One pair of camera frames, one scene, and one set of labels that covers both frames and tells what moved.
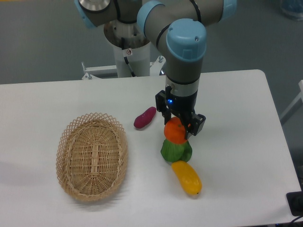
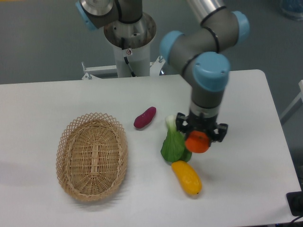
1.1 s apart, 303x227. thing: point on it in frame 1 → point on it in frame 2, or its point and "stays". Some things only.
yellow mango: [188, 177] stays
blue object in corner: [293, 8] stays
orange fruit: [174, 131] → [197, 142]
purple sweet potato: [144, 119] stays
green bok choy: [173, 152] stays
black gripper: [181, 106] → [206, 124]
